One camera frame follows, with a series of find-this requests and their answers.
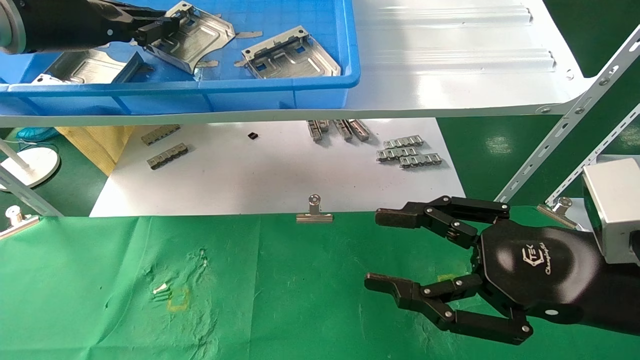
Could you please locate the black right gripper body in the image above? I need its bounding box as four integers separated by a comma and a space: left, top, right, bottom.
472, 219, 604, 322

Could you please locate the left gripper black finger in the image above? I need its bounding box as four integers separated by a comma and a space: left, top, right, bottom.
97, 0, 174, 24
109, 18, 182, 47

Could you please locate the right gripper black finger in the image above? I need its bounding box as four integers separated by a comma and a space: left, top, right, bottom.
375, 195, 511, 250
364, 272, 534, 346

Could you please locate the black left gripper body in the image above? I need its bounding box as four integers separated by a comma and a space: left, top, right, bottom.
20, 0, 115, 54

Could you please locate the stamped sheet metal bracket part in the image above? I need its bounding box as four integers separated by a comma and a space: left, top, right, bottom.
31, 44, 146, 84
241, 26, 342, 81
145, 1, 236, 76

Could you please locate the silver binder clip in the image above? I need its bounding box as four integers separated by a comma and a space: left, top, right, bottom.
0, 206, 41, 241
536, 197, 581, 230
296, 194, 334, 224

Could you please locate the silver notched metal strip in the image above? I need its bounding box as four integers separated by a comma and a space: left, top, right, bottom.
376, 147, 417, 163
383, 135, 425, 149
399, 153, 443, 169

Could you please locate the blue plastic bin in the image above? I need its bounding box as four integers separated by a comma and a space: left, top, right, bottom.
0, 0, 361, 116

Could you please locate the green cloth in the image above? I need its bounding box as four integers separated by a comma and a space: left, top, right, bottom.
0, 205, 640, 360

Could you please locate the blue crumpled cover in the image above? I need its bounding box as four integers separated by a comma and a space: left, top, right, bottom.
16, 127, 60, 142

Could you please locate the white perforated angle bar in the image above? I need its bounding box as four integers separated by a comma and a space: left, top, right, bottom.
497, 25, 640, 203
0, 165, 64, 217
545, 102, 640, 206

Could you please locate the yellow mesh bag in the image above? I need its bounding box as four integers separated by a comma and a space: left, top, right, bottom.
55, 125, 139, 177

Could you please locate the white round lamp base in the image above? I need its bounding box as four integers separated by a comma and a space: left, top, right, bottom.
0, 139, 61, 190

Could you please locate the white metal shelf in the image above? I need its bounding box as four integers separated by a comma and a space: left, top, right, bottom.
0, 0, 597, 128

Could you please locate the white board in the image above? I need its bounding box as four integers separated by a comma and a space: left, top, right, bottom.
89, 118, 467, 218

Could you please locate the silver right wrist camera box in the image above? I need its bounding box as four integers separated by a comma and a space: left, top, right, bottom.
581, 159, 640, 265

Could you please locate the grey metal rail strip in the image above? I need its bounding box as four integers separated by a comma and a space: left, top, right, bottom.
141, 124, 181, 146
147, 143, 189, 170

